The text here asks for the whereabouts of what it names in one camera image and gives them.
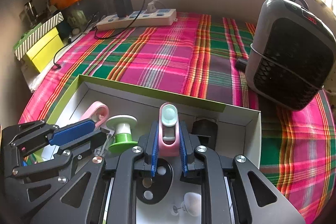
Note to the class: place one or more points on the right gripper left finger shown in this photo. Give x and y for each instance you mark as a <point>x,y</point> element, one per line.
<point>103,190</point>

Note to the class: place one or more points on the plaid pink green cloth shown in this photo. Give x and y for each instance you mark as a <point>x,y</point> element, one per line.
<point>196,57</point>

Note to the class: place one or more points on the green white cardboard tray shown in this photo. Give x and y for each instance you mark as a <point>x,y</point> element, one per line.
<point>239,131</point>

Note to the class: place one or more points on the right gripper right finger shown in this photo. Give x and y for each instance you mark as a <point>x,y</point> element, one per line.
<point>233,190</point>

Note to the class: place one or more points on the black charger adapter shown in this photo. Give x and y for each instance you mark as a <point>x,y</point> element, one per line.
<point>123,8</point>

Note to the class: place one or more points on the striped white box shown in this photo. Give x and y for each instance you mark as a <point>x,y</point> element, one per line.
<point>33,35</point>

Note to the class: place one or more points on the green white spool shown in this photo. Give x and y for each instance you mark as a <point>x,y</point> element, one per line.
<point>121,125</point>

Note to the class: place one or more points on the pink clip with green button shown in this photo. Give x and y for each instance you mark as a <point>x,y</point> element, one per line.
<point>168,131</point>

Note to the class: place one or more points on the grey portable heater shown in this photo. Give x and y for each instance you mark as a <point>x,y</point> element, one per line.
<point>292,54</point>

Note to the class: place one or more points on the black rectangular device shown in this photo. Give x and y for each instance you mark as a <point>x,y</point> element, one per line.
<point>206,131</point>

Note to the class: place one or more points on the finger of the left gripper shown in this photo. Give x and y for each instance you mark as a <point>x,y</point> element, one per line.
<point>82,146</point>
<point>27,138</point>

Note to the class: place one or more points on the beige power strip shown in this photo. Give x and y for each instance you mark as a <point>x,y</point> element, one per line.
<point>161,17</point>

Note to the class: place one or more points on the white mushroom toy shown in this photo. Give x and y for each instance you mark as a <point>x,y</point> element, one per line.
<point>191,204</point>

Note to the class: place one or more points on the black oval disc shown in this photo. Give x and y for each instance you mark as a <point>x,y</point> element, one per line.
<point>152,190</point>

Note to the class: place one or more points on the yellow box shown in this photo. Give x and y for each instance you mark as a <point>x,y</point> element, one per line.
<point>43,51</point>

